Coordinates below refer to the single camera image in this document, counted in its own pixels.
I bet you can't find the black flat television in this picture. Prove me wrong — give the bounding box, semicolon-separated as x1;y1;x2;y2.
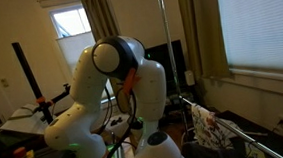
143;39;189;99

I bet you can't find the white cellular window blind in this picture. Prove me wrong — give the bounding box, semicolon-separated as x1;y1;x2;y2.
216;0;283;78
56;29;115;105

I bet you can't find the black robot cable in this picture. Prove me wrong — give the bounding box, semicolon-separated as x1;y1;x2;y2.
95;83;145;158

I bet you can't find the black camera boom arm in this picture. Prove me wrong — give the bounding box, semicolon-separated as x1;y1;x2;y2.
36;83;73;112

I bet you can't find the chrome clothes rack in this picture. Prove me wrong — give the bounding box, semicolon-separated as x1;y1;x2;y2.
154;0;283;158

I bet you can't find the white table board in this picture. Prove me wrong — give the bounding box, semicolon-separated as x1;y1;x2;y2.
0;101;60;139

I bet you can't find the small white box device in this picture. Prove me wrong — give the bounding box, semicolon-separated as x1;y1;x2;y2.
184;69;196;87

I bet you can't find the clear green lit panel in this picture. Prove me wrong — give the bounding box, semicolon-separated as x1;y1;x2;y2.
105;141;127;158

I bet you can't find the yellow white paper tag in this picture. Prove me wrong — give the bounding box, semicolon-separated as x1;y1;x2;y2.
244;140;268;158

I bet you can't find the floral print garment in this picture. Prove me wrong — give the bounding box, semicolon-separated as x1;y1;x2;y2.
190;100;245;151

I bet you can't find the olive window curtain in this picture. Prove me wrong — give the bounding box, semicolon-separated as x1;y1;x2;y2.
175;0;232;82
79;0;128;104

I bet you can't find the black upright post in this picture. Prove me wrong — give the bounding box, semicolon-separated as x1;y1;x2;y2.
11;39;55;128

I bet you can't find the bright window pane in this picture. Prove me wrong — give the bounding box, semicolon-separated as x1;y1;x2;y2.
49;4;93;40

